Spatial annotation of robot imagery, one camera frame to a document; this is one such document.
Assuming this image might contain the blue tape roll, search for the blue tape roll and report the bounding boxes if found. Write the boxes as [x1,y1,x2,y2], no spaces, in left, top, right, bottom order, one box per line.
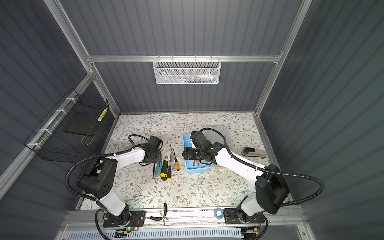
[214,208,224,220]

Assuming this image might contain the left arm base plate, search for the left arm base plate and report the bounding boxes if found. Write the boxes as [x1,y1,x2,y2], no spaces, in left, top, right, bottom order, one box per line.
[103,211,147,228]

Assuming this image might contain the blue plastic tool box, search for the blue plastic tool box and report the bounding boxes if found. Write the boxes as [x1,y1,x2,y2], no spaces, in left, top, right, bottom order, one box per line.
[183,128,230,175]

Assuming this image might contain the white wire mesh basket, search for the white wire mesh basket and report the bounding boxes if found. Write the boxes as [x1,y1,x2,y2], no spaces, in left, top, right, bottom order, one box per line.
[153,59,222,85]

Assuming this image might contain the yellow handle screwdriver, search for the yellow handle screwdriver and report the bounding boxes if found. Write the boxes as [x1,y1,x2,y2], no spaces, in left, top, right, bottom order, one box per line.
[173,150,180,171]

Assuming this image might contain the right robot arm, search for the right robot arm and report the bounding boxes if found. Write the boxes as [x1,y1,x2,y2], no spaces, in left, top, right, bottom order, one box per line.
[183,143,290,221]

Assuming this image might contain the grey black stapler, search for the grey black stapler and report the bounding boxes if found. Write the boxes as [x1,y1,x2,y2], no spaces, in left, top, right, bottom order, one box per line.
[242,147,267,158]

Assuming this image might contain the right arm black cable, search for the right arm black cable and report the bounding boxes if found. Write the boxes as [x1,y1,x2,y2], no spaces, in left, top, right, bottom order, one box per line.
[199,127,325,208]

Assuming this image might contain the black pliers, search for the black pliers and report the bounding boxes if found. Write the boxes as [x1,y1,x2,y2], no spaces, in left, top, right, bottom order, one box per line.
[150,203,168,226]

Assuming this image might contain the clear handle screwdriver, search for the clear handle screwdriver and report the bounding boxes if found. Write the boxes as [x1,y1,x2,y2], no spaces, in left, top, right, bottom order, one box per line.
[170,144,176,173]

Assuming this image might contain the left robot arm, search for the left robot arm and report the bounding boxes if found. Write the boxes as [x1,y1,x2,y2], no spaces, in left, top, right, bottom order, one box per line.
[77,143,162,217]

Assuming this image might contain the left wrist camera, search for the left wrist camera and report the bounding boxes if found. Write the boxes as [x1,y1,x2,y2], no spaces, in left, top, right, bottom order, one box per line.
[148,136,163,150]

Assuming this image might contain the yellow black utility knife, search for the yellow black utility knife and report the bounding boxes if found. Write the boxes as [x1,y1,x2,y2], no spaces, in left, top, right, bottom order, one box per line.
[160,156,170,181]

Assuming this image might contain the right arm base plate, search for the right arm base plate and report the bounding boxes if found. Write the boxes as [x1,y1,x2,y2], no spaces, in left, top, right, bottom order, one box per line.
[224,208,265,225]

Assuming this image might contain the black wire basket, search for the black wire basket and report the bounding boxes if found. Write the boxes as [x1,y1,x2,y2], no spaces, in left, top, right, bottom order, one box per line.
[24,89,109,163]

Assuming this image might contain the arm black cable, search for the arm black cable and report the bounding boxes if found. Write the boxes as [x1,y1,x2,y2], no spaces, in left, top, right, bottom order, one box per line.
[199,127,325,208]
[64,133,151,240]

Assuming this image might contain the black pad in basket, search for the black pad in basket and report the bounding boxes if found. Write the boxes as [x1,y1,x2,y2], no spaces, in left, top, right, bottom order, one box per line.
[64,112,101,137]

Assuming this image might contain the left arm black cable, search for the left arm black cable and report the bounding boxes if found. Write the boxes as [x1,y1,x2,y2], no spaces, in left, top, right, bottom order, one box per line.
[64,133,151,240]

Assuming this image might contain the black yellow small screwdriver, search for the black yellow small screwdriver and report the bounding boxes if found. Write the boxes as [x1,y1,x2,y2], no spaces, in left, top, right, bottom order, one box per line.
[167,162,172,180]

